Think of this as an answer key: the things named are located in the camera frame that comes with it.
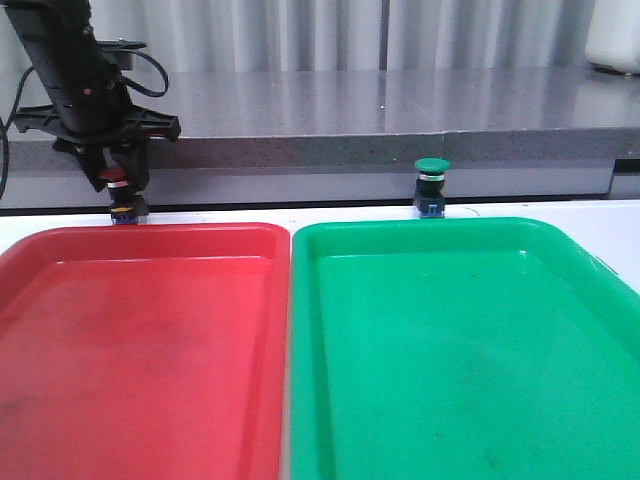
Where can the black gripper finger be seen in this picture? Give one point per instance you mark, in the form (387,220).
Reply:
(132,158)
(90,158)

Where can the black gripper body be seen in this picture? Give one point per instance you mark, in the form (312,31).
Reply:
(90,104)

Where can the red mushroom push button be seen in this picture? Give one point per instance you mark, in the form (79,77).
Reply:
(127,207)

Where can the green mushroom push button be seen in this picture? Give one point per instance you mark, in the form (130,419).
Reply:
(428,198)

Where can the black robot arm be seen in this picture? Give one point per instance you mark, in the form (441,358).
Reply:
(55,20)

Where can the grey stone counter slab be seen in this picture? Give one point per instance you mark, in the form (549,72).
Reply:
(346,119)

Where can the white pleated curtain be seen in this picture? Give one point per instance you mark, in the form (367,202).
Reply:
(287,36)

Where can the red plastic tray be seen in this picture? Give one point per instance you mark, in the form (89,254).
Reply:
(152,352)

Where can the green plastic tray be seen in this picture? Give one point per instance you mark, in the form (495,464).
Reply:
(492,348)

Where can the white container in background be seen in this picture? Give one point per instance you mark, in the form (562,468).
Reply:
(613,36)

